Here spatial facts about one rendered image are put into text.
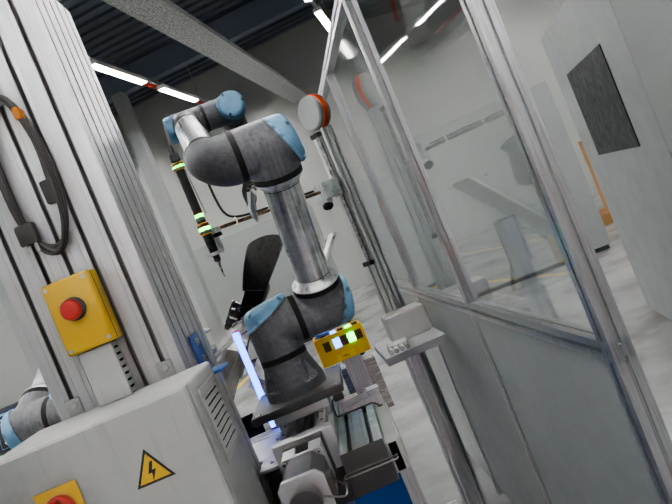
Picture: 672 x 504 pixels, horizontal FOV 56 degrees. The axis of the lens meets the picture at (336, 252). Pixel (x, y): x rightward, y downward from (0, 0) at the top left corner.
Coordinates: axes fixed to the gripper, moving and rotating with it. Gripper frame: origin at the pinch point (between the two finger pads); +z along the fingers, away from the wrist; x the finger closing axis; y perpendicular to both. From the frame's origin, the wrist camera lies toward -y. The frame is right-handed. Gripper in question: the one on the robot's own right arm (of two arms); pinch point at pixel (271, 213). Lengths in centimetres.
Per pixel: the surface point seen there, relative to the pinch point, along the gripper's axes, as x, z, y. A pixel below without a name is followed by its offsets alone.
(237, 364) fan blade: -33, 44, -51
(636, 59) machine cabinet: 175, -8, -84
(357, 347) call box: 8.6, 47.7, -9.4
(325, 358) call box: -1.8, 46.9, -9.4
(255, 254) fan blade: -11.2, 8.4, -47.5
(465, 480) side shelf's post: 30, 123, -61
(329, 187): 27, -6, -82
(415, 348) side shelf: 30, 63, -44
